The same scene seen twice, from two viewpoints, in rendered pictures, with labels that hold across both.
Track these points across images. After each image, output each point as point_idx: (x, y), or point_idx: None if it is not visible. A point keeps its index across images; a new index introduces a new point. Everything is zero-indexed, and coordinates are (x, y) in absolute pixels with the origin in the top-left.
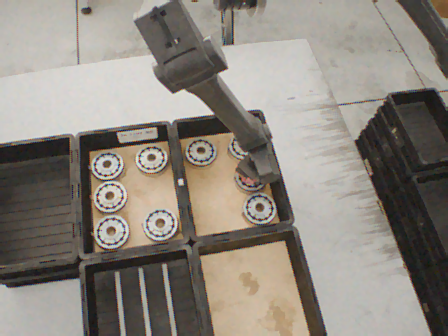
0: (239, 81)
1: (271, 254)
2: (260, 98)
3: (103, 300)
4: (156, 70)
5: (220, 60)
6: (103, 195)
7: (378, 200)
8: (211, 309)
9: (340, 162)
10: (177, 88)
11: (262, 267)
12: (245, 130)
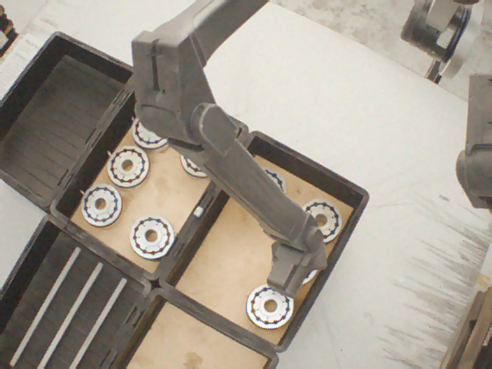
0: (401, 130)
1: (241, 360)
2: (408, 170)
3: (50, 263)
4: None
5: (208, 143)
6: (121, 160)
7: None
8: (134, 358)
9: (429, 318)
10: (161, 135)
11: (219, 365)
12: (265, 223)
